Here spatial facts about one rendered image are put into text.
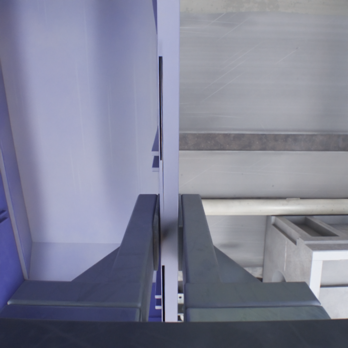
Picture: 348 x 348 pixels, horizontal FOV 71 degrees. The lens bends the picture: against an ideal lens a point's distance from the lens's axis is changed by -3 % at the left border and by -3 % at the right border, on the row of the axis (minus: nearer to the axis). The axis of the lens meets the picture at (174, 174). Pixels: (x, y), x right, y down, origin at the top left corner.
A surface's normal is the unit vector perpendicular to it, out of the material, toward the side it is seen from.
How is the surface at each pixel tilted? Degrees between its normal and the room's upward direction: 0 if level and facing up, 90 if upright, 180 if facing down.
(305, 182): 0
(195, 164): 0
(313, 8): 1
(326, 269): 10
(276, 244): 90
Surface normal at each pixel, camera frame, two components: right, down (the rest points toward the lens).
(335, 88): 0.00, 0.29
